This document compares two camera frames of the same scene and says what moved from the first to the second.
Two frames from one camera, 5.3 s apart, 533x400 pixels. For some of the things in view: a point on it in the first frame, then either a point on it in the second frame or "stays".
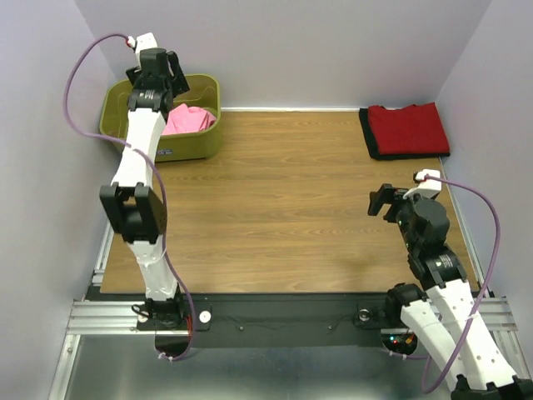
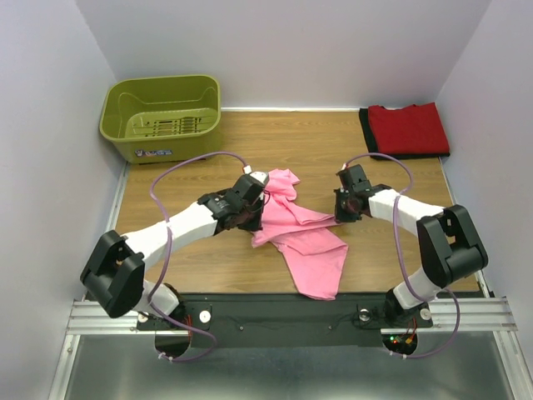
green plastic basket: (204, 91) stays
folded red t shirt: (415, 128) stays
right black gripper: (386, 198) -> (344, 207)
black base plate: (265, 320) stays
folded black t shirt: (364, 119) stays
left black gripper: (176, 72) -> (248, 217)
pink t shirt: (183, 119) -> (316, 256)
